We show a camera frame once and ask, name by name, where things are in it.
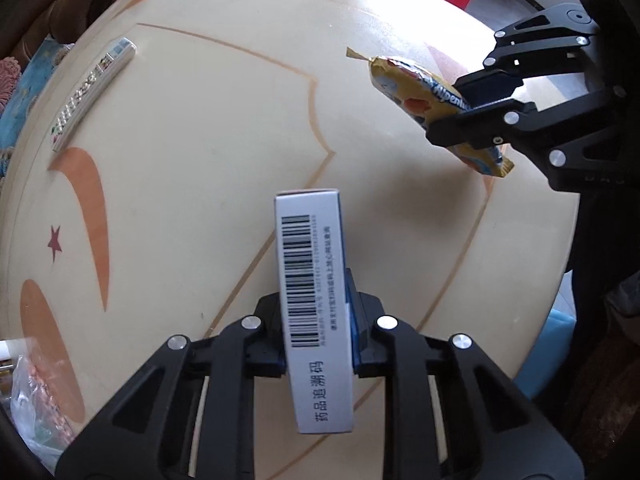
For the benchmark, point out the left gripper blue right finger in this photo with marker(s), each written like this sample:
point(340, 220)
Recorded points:
point(368, 355)

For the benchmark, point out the clear plastic bag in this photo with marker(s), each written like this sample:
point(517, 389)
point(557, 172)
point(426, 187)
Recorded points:
point(36, 415)

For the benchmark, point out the yellow candy wrapper bag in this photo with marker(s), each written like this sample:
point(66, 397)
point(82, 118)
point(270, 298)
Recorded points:
point(426, 98)

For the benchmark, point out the blue trash bin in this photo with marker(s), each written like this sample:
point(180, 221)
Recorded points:
point(547, 355)

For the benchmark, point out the pink round pillow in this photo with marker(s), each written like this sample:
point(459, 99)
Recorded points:
point(10, 74)

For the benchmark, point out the blue white medicine box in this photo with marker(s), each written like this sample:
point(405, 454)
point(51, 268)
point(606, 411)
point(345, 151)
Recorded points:
point(315, 310)

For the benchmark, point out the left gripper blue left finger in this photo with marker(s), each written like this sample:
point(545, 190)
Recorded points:
point(268, 352)

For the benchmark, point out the white remote control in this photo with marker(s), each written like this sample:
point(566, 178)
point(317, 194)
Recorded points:
point(108, 65)

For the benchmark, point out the blue floral seat cushion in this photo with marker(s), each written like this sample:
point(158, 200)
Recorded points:
point(29, 85)

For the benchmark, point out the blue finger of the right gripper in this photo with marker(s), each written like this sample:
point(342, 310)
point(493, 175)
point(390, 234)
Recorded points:
point(484, 126)
point(485, 87)

